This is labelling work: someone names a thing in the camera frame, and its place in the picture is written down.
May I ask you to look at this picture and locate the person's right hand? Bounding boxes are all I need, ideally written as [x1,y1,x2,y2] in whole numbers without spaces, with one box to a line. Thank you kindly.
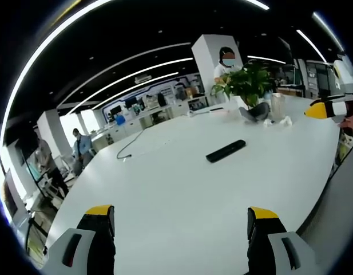
[338,99,353,130]

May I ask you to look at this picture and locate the white pillar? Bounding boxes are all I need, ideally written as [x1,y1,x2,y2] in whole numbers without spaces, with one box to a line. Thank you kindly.
[191,34,240,105]

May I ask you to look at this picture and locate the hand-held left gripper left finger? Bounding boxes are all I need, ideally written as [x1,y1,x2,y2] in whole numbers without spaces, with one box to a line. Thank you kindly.
[43,204,117,275]

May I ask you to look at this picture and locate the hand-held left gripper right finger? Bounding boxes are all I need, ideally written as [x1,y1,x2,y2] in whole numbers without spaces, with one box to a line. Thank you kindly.
[246,206,320,275]

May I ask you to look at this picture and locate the black cable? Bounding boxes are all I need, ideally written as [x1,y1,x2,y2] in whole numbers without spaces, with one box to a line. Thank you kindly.
[116,129,145,160]

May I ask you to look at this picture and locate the white display cabinet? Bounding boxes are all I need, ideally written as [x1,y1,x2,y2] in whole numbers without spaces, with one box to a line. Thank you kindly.
[101,73,208,144]

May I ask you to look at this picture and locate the white pen-like tool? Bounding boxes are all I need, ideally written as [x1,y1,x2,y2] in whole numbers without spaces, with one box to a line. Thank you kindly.
[190,107,224,116]

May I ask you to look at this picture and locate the green potted plant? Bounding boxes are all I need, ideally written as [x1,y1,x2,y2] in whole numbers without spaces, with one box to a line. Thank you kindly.
[210,61,276,107]

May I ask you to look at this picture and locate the crumpled white tissue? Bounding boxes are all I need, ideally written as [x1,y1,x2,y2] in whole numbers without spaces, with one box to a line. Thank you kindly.
[263,116,293,128]

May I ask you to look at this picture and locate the grey plant pot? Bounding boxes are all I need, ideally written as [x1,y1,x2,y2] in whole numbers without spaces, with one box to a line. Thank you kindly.
[239,102,271,123]

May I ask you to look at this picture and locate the black remote control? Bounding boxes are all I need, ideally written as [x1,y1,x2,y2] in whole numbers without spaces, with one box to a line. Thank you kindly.
[205,139,247,163]

